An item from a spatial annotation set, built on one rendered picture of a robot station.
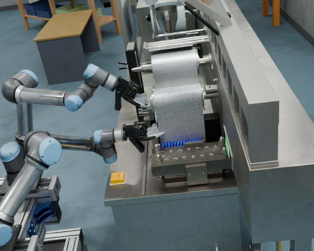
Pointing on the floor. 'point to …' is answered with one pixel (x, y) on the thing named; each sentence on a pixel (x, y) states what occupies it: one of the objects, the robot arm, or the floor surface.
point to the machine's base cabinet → (180, 224)
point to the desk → (67, 46)
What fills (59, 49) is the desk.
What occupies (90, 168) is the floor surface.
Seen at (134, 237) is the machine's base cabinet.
